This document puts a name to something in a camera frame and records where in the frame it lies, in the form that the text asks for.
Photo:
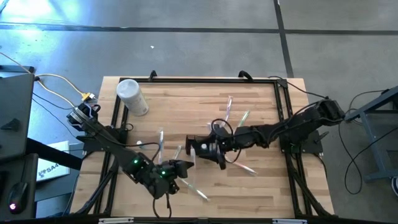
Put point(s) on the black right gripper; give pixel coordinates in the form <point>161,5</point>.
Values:
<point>224,138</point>

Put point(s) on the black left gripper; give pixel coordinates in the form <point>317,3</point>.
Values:
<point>177,169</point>

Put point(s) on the green toothbrush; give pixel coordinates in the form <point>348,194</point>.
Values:
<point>244,116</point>
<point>199,193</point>
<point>177,152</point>

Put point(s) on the blue toothbrush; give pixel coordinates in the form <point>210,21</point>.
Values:
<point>160,140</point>

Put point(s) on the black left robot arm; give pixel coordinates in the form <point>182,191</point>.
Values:
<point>118,149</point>

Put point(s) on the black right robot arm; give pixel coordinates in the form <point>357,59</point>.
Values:
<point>280,129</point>

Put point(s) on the white wipes canister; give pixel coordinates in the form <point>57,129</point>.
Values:
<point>132,96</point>

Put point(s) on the white printed cardboard box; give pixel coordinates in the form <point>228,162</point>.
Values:
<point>59,149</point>

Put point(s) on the black desk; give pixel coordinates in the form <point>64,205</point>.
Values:
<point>32,174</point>

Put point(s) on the black computer mouse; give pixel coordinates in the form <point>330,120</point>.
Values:
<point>17,196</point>

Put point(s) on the dark grey computer case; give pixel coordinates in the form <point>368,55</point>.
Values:
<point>15,99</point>

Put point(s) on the black aluminium table frame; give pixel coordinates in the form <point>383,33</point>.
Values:
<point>202,80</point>

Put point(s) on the black frame clamp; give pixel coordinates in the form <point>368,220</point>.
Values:
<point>245,74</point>
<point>152,75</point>

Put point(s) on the white frame label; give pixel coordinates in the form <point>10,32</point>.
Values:
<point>289,221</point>
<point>115,221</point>

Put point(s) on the grey metal table frame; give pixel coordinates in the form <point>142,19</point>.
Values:
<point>370,105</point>

